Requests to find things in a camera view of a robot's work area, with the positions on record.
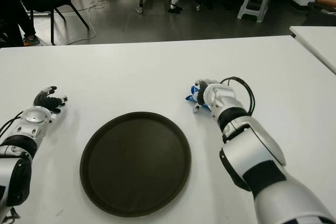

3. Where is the blue Oreo packet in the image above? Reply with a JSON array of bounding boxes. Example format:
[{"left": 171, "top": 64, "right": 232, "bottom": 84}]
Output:
[{"left": 185, "top": 83, "right": 211, "bottom": 111}]

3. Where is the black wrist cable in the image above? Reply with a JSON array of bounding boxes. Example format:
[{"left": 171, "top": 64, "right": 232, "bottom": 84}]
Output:
[
  {"left": 220, "top": 76, "right": 256, "bottom": 116},
  {"left": 0, "top": 111, "right": 24, "bottom": 135}
]

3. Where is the black left elbow cable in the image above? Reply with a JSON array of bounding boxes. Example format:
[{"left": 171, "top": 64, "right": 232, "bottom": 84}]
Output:
[{"left": 0, "top": 207, "right": 19, "bottom": 224}]

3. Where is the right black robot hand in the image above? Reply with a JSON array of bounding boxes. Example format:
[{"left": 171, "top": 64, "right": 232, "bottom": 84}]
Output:
[{"left": 193, "top": 78, "right": 220, "bottom": 114}]

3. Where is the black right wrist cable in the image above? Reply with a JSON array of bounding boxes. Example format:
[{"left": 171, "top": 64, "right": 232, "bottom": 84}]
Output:
[{"left": 220, "top": 76, "right": 256, "bottom": 116}]

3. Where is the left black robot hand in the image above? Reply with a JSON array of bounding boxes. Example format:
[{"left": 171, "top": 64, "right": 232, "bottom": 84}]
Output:
[{"left": 33, "top": 85, "right": 70, "bottom": 113}]

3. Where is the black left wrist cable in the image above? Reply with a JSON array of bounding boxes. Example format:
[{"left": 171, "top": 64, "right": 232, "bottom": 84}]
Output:
[{"left": 0, "top": 111, "right": 24, "bottom": 135}]

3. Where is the person in black trousers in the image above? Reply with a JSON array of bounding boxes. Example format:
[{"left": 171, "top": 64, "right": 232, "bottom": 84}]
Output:
[{"left": 0, "top": 0, "right": 42, "bottom": 48}]

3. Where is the white floor cable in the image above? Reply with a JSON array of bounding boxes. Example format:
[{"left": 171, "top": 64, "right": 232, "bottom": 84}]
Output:
[{"left": 56, "top": 0, "right": 97, "bottom": 45}]

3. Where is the round dark brown tray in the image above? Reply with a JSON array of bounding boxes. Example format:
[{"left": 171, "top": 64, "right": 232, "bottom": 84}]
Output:
[{"left": 79, "top": 111, "right": 192, "bottom": 218}]

